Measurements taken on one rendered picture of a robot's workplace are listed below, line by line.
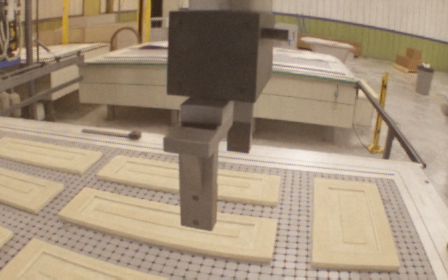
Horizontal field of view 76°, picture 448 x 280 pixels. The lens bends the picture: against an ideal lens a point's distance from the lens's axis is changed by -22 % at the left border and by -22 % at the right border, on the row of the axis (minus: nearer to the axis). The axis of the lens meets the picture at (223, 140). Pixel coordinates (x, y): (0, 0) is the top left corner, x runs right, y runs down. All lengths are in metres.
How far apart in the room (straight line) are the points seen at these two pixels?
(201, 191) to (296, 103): 3.50
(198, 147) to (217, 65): 0.13
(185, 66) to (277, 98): 3.47
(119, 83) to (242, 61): 3.98
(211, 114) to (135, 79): 3.87
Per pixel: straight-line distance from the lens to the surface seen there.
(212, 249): 0.93
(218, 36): 0.50
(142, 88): 4.32
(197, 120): 0.49
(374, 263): 0.97
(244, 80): 0.50
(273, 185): 1.25
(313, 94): 3.95
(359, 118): 4.10
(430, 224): 1.26
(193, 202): 0.52
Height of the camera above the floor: 1.48
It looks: 21 degrees down
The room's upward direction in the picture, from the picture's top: 2 degrees clockwise
